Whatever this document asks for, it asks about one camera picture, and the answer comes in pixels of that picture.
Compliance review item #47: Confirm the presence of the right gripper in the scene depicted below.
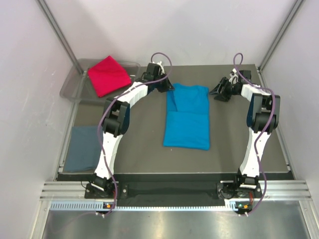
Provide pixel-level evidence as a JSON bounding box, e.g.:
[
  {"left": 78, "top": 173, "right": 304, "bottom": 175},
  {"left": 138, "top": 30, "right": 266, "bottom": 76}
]
[{"left": 208, "top": 78, "right": 238, "bottom": 102}]

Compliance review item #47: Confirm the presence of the bright blue t-shirt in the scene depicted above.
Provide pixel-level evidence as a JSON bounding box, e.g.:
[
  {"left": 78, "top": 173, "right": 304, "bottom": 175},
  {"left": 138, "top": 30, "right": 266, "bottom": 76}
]
[{"left": 163, "top": 83, "right": 210, "bottom": 150}]

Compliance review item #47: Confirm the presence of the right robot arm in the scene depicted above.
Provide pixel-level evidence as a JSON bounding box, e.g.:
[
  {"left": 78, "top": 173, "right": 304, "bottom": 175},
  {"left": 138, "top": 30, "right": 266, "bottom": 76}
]
[{"left": 209, "top": 68, "right": 281, "bottom": 199}]

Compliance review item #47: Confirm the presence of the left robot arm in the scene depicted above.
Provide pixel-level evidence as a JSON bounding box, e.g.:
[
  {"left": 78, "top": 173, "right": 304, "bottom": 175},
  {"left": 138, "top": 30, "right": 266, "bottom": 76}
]
[{"left": 90, "top": 61, "right": 174, "bottom": 198}]

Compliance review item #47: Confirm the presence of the folded red t-shirt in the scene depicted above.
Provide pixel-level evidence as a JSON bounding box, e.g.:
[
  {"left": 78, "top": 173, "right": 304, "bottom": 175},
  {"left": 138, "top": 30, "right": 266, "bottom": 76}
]
[{"left": 87, "top": 56, "right": 131, "bottom": 98}]

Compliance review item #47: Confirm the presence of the clear grey plastic bin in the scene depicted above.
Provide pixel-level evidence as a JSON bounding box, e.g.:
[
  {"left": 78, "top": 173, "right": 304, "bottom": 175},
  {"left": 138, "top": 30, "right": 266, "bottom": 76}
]
[{"left": 60, "top": 59, "right": 129, "bottom": 105}]

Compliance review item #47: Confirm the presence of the folded dark blue t-shirt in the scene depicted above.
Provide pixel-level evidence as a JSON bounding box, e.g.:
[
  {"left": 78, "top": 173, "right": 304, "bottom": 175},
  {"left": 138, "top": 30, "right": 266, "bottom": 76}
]
[{"left": 64, "top": 125, "right": 101, "bottom": 173}]

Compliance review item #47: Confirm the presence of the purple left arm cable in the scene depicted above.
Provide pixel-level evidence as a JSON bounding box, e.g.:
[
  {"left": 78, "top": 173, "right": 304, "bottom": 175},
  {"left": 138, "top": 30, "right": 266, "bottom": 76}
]
[{"left": 96, "top": 51, "right": 173, "bottom": 217}]

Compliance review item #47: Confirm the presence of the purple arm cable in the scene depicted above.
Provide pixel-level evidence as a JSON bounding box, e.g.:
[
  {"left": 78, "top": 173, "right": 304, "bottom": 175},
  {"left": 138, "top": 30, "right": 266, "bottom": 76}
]
[
  {"left": 96, "top": 51, "right": 173, "bottom": 217},
  {"left": 232, "top": 52, "right": 276, "bottom": 215}
]

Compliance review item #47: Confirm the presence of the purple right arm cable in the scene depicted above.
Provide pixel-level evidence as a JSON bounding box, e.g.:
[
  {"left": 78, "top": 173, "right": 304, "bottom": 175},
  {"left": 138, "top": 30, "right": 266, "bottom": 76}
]
[{"left": 232, "top": 52, "right": 276, "bottom": 215}]

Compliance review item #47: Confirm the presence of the left corner aluminium post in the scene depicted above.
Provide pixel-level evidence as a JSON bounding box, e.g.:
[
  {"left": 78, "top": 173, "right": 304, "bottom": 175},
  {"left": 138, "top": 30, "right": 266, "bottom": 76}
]
[{"left": 35, "top": 0, "right": 84, "bottom": 75}]

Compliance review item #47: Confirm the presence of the corner aluminium post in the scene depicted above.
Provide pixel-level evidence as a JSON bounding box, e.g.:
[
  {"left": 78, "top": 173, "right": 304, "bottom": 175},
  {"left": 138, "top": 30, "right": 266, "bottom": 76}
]
[
  {"left": 258, "top": 0, "right": 306, "bottom": 71},
  {"left": 35, "top": 0, "right": 84, "bottom": 75}
]

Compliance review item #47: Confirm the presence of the aluminium rail frame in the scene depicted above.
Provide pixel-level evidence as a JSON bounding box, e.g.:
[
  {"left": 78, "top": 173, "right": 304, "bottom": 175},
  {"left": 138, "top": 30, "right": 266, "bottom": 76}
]
[{"left": 40, "top": 180, "right": 312, "bottom": 201}]

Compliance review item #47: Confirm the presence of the slotted cable duct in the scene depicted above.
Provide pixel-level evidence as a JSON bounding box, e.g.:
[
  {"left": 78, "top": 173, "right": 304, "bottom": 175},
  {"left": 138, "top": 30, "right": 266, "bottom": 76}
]
[{"left": 50, "top": 201, "right": 244, "bottom": 212}]

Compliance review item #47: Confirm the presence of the right corner aluminium post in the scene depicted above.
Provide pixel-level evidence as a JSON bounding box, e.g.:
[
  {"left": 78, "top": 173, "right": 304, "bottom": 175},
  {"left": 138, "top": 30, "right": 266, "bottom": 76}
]
[{"left": 258, "top": 0, "right": 306, "bottom": 71}]

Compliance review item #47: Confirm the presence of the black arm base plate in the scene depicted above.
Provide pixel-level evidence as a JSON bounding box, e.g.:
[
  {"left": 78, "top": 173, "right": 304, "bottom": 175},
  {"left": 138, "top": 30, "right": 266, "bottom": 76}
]
[{"left": 84, "top": 181, "right": 262, "bottom": 199}]

